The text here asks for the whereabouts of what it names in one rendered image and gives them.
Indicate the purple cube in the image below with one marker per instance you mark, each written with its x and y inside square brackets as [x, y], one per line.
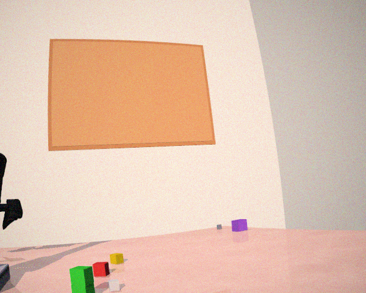
[239, 225]

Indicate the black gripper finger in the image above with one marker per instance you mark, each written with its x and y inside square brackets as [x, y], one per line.
[7, 220]

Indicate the yellow block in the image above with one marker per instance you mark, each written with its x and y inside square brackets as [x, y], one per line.
[116, 258]

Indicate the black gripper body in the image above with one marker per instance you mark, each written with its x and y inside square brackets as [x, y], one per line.
[13, 208]

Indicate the red block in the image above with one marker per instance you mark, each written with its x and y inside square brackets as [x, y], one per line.
[101, 269]

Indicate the green tower block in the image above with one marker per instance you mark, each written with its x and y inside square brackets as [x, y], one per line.
[81, 275]
[83, 289]

